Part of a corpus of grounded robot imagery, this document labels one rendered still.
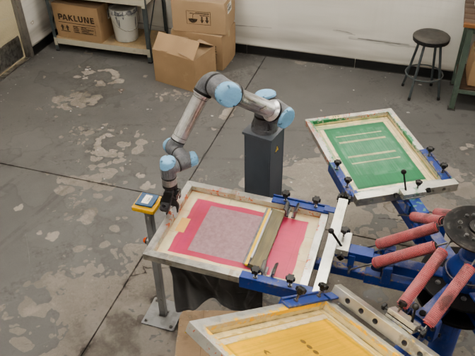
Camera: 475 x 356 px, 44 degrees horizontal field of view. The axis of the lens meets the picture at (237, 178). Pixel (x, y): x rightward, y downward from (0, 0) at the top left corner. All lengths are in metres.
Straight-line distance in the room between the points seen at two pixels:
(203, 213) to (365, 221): 1.78
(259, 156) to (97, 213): 1.77
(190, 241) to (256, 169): 0.68
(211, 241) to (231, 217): 0.20
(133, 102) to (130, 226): 1.83
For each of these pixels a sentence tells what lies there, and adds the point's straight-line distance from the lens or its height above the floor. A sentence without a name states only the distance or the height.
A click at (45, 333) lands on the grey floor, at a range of 3.94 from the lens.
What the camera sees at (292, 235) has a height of 0.96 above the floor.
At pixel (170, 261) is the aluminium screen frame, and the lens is 2.77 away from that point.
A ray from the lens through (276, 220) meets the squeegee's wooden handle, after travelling 2.95.
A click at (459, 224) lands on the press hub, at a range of 2.62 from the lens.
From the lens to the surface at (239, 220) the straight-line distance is 2.99.
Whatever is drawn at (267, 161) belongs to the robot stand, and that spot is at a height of 1.05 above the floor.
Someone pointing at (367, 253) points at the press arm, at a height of 1.04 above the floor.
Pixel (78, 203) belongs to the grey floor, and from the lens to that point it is 4.76.
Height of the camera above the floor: 2.99
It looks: 38 degrees down
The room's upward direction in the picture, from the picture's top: 1 degrees counter-clockwise
